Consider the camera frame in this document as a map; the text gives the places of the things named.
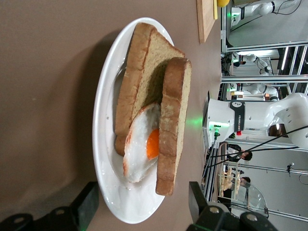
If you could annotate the yellow oval lemon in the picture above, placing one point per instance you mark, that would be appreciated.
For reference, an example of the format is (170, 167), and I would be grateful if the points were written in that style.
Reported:
(222, 2)

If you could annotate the white round plate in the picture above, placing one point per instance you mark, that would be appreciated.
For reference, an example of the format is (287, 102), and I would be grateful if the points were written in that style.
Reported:
(108, 168)

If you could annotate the fried egg toy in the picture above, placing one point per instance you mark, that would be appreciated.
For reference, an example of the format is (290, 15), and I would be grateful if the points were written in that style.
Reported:
(137, 149)

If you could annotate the aluminium cell frame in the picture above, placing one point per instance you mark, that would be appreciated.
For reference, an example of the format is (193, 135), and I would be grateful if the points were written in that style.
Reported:
(264, 47)

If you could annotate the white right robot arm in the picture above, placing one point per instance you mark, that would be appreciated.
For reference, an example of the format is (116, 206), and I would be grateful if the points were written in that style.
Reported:
(221, 115)

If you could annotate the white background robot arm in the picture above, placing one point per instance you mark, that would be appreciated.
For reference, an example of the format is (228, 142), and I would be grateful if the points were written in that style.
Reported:
(260, 8)
(250, 59)
(257, 89)

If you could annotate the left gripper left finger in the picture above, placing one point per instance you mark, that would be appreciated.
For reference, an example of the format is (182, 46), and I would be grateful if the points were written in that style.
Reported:
(90, 199)

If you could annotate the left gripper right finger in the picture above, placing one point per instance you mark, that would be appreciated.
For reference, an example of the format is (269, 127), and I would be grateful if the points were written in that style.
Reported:
(198, 199)

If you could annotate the wooden cutting board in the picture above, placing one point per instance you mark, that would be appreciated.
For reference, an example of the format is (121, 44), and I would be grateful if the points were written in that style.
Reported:
(204, 19)

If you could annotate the bread slice under egg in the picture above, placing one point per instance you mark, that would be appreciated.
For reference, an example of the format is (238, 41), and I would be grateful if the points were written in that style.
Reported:
(134, 72)

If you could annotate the pile of bread loaves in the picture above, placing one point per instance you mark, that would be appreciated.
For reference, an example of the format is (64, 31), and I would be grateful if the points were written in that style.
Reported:
(227, 183)

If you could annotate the person in dark clothes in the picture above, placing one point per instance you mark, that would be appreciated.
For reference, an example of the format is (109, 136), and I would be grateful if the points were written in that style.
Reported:
(240, 154)

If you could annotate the bread slice sandwich lid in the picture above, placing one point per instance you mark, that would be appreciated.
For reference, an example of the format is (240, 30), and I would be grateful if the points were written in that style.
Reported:
(170, 134)

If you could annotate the person behind glass cover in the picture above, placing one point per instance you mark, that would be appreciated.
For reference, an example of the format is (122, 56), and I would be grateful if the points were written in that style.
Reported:
(245, 182)

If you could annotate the clear curved glass cover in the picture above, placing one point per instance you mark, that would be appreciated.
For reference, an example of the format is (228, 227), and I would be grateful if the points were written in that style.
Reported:
(255, 199)

